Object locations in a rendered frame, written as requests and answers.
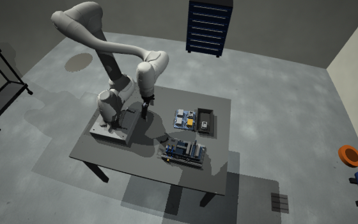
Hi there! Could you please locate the yellow rectangular block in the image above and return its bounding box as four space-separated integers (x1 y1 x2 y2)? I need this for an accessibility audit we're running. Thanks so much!
187 119 193 127

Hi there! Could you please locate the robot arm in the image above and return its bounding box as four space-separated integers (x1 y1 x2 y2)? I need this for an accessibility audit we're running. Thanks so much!
51 2 169 131

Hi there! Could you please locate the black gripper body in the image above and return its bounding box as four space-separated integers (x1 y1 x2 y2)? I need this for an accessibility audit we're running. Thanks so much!
141 95 153 104

